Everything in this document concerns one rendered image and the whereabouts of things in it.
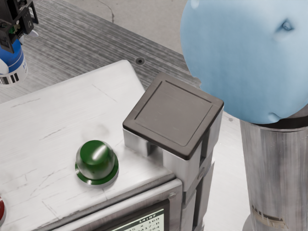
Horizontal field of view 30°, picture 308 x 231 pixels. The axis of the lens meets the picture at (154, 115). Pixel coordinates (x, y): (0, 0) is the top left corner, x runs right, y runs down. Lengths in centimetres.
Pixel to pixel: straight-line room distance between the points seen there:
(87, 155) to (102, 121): 4
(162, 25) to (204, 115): 203
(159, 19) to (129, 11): 14
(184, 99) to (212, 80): 11
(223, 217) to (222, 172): 9
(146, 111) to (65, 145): 6
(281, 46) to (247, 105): 7
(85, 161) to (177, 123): 6
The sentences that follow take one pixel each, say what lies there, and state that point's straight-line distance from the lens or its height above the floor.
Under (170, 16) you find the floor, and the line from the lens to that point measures 239.
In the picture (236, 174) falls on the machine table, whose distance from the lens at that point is 107.
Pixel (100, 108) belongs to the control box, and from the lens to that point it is 37.
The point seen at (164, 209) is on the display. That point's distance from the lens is 36.
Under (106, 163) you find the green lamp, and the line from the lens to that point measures 33.
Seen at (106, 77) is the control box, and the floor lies 148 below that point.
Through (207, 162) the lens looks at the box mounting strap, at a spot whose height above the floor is 144.
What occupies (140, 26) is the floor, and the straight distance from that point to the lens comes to 236.
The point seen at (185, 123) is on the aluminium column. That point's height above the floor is 150.
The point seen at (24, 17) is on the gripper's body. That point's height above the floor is 112.
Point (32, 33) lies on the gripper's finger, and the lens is 100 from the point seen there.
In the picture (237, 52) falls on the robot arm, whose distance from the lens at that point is 42.
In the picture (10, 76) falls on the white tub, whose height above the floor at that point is 98.
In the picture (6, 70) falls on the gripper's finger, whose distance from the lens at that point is 96.
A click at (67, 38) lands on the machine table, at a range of 125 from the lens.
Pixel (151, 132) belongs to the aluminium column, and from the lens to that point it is 33.
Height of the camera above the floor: 178
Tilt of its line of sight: 58 degrees down
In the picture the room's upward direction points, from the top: 2 degrees counter-clockwise
